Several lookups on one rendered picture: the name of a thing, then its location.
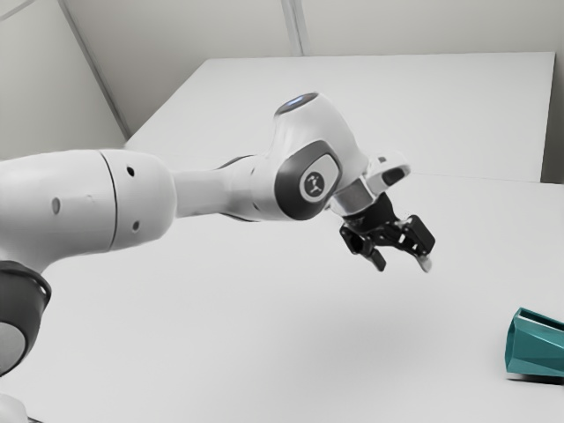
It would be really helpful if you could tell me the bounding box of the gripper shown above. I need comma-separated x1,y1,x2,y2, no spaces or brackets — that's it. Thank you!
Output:
338,192,436,274

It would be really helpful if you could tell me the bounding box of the teal faceted mug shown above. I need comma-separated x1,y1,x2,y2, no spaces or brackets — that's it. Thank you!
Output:
503,307,564,378

